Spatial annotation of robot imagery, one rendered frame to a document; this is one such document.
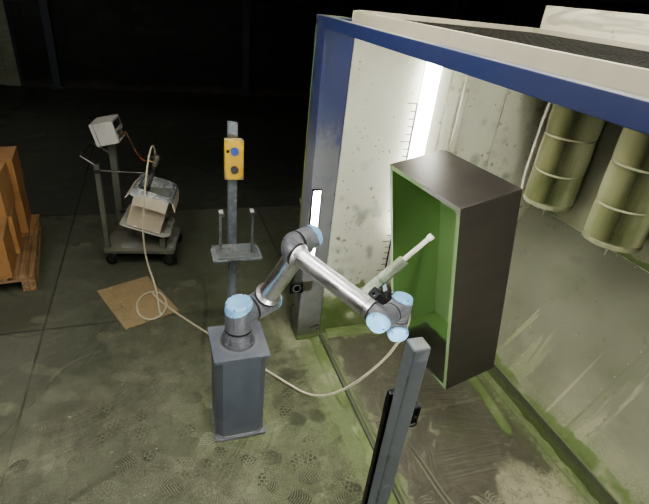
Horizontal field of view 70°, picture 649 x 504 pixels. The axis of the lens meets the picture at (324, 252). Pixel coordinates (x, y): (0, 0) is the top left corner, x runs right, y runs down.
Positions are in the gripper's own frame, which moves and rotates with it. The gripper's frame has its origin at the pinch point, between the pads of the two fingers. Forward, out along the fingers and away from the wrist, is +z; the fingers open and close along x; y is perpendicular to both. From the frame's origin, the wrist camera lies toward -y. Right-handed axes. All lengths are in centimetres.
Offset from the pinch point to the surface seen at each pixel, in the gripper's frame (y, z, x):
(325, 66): -74, 95, 53
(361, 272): 47, 106, -38
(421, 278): 56, 62, 0
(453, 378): 80, 1, -18
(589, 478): 169, -35, -4
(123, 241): -95, 209, -194
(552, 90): -55, -75, 95
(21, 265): -150, 164, -237
